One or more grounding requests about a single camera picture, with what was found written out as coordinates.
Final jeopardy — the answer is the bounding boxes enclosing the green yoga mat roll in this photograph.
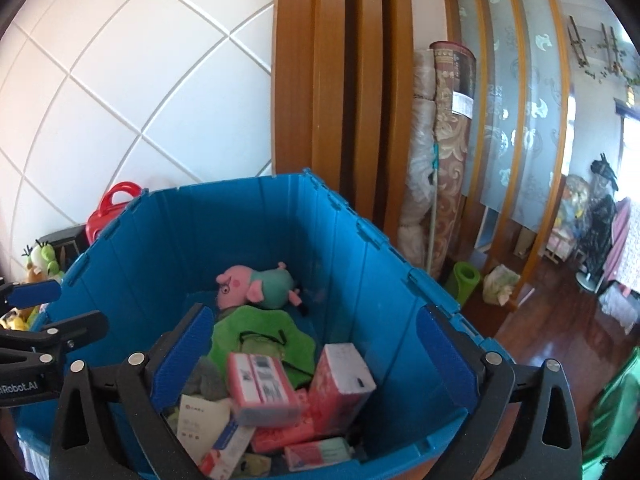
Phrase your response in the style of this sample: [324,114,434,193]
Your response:
[445,261,482,307]

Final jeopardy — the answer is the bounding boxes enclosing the black gift box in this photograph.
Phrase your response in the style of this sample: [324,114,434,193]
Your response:
[38,224,89,260]

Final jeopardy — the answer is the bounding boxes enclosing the white green carton box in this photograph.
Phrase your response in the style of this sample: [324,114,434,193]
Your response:
[177,394,231,464]

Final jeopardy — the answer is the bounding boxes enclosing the white pink wipes pack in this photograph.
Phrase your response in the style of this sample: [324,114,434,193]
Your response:
[284,437,354,472]

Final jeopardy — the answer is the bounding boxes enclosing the green frog plush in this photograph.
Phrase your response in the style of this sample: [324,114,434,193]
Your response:
[23,240,64,283]

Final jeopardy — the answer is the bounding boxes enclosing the brown bear plush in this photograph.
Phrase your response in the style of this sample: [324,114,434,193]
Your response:
[25,264,49,284]

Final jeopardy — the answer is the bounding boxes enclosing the pink tissue pack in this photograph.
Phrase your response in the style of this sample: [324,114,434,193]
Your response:
[227,352,303,428]
[308,342,376,437]

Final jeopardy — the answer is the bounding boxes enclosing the pink pig teal shirt plush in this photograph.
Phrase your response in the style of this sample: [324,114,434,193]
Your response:
[216,262,308,316]

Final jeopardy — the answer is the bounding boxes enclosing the green flower plush hat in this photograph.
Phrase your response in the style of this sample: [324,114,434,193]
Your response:
[208,306,316,389]

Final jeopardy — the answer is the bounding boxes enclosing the red toy suitcase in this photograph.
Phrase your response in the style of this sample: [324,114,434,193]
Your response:
[85,181,142,245]

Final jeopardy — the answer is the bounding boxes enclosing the rolled patterned carpet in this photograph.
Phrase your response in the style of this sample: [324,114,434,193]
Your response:
[398,41,476,278]

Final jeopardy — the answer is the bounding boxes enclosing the blue plastic storage crate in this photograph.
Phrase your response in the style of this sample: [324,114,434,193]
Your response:
[1,172,514,479]

